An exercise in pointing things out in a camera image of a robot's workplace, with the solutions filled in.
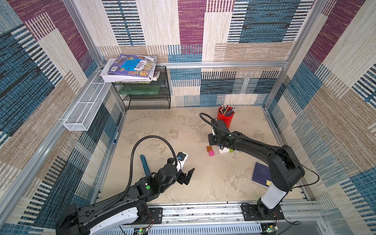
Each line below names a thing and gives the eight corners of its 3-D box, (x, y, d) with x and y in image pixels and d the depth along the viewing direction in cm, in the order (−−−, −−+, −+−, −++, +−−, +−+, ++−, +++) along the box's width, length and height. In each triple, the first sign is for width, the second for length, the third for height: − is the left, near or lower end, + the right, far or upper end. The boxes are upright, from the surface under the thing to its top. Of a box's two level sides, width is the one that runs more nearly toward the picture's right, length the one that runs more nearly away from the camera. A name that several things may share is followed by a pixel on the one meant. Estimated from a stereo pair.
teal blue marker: (146, 175, 88) (145, 173, 85) (140, 157, 95) (139, 155, 93) (150, 173, 88) (149, 171, 86) (144, 155, 96) (143, 153, 93)
